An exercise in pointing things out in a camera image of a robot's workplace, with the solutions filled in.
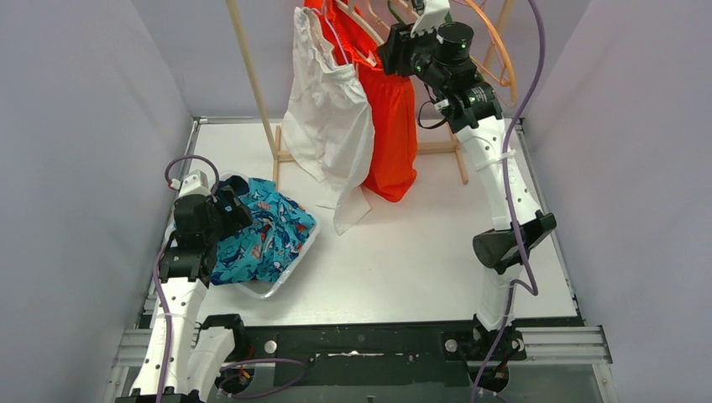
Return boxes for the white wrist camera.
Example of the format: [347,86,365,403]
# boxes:
[411,0,450,38]
[169,170,211,198]

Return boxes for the navy blue shorts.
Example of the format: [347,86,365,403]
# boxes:
[222,175,250,196]

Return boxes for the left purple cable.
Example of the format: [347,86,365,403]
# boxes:
[151,154,310,403]

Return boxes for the wooden clothes rack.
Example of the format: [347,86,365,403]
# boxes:
[225,1,517,185]

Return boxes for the pink wire hanger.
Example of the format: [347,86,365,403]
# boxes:
[450,0,518,107]

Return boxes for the teal shark print shorts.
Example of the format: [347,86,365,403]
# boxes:
[210,177,317,285]

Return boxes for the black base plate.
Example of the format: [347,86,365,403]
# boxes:
[214,319,526,398]

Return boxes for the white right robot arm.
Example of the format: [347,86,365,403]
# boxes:
[377,22,557,359]

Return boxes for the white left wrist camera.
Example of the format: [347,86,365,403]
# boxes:
[169,170,211,198]

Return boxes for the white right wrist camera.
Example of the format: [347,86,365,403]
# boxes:
[411,0,450,38]

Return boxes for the orange mesh shorts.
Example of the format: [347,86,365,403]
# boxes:
[303,0,417,202]

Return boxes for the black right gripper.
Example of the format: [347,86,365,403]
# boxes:
[377,16,447,91]

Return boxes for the white plastic basket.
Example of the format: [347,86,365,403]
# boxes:
[166,169,322,301]

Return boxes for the white garment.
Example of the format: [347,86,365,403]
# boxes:
[282,7,375,235]

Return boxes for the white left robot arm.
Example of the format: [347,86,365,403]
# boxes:
[120,184,252,402]

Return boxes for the light blue wire hanger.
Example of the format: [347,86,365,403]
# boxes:
[317,0,352,65]

